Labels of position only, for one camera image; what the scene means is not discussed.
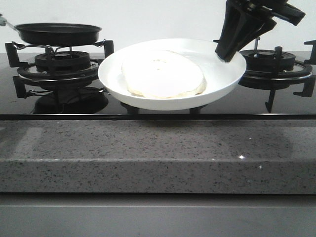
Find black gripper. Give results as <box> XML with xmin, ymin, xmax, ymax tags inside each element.
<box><xmin>215</xmin><ymin>0</ymin><xmax>306</xmax><ymax>62</ymax></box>

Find white ceramic plate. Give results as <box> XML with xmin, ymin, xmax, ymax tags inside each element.
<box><xmin>98</xmin><ymin>39</ymin><xmax>246</xmax><ymax>111</ymax></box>

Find fried egg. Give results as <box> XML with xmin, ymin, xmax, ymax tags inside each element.
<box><xmin>121</xmin><ymin>50</ymin><xmax>207</xmax><ymax>99</ymax></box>

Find black frying pan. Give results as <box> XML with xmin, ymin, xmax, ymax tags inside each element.
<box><xmin>0</xmin><ymin>16</ymin><xmax>102</xmax><ymax>46</ymax></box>

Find right black burner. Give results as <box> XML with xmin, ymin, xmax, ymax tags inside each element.
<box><xmin>240</xmin><ymin>49</ymin><xmax>296</xmax><ymax>72</ymax></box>

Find black burner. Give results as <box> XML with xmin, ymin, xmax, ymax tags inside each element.
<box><xmin>240</xmin><ymin>49</ymin><xmax>296</xmax><ymax>72</ymax></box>
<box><xmin>35</xmin><ymin>51</ymin><xmax>90</xmax><ymax>72</ymax></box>

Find right black pan support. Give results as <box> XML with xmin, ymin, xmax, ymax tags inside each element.
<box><xmin>202</xmin><ymin>41</ymin><xmax>316</xmax><ymax>115</ymax></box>

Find black pan support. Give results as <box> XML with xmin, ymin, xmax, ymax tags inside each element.
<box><xmin>5</xmin><ymin>43</ymin><xmax>103</xmax><ymax>98</ymax></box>
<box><xmin>202</xmin><ymin>41</ymin><xmax>316</xmax><ymax>115</ymax></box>

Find left black burner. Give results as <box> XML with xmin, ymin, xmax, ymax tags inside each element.
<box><xmin>35</xmin><ymin>51</ymin><xmax>90</xmax><ymax>72</ymax></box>

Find left black pan support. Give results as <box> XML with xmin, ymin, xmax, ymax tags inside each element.
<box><xmin>5</xmin><ymin>43</ymin><xmax>103</xmax><ymax>98</ymax></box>

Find black glass gas stove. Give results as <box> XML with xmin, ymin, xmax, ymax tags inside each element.
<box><xmin>0</xmin><ymin>52</ymin><xmax>316</xmax><ymax>120</ymax></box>

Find grey cabinet front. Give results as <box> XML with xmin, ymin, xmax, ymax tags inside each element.
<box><xmin>0</xmin><ymin>194</ymin><xmax>316</xmax><ymax>237</ymax></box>

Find wire pan reducer rack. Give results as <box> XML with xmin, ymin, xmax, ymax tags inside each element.
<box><xmin>11</xmin><ymin>39</ymin><xmax>106</xmax><ymax>53</ymax></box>

